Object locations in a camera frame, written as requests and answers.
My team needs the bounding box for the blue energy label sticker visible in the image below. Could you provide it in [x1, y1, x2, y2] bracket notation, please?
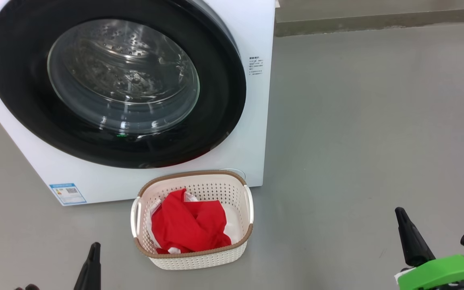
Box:
[49, 183, 87, 206]

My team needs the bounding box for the stainless steel washing machine drum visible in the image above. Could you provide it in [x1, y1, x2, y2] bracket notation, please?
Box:
[48, 19, 200, 133]

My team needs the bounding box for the black round glass washer door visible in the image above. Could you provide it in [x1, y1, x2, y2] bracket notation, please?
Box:
[0, 0, 247, 169]

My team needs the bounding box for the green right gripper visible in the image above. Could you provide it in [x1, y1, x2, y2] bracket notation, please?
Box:
[395, 207, 464, 290]

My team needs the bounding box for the white front-load washing machine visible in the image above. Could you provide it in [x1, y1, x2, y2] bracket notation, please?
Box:
[0, 0, 276, 207]

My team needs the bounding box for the round white filter cover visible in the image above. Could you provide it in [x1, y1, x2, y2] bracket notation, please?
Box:
[218, 168, 247, 180]

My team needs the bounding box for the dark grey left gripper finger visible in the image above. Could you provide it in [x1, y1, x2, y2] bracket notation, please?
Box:
[73, 242, 102, 290]

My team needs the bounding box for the cream laundry basket brown rim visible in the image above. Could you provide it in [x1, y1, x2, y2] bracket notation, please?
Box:
[130, 170, 254, 270]

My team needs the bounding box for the red and white garment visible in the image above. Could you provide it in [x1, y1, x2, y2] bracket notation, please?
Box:
[147, 188, 232, 255]

